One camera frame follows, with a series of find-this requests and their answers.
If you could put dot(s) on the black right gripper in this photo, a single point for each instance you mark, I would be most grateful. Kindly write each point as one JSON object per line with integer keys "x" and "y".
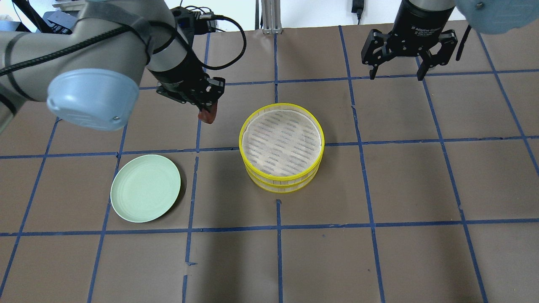
{"x": 416, "y": 22}

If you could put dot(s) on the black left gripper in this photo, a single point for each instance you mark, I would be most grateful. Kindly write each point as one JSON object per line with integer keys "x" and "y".
{"x": 182, "y": 80}

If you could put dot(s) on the brown bun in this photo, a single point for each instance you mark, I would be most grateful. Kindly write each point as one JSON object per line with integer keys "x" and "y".
{"x": 208, "y": 113}

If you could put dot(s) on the yellow steamer layer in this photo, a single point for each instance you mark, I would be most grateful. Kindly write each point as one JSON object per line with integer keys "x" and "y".
{"x": 282, "y": 186}
{"x": 281, "y": 142}

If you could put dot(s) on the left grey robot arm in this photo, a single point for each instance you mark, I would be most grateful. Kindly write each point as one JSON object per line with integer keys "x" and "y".
{"x": 92, "y": 76}

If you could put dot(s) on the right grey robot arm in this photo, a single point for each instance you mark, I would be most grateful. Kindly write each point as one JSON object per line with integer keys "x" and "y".
{"x": 492, "y": 17}

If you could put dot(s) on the light green plate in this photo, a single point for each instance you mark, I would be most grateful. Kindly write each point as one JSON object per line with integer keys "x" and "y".
{"x": 145, "y": 188}

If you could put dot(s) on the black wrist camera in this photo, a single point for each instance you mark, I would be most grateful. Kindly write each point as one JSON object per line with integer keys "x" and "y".
{"x": 194, "y": 22}

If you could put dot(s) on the aluminium frame post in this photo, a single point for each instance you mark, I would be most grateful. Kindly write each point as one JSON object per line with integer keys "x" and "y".
{"x": 271, "y": 17}

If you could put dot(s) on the black camera stand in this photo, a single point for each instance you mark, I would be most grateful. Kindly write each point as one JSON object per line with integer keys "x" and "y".
{"x": 58, "y": 22}

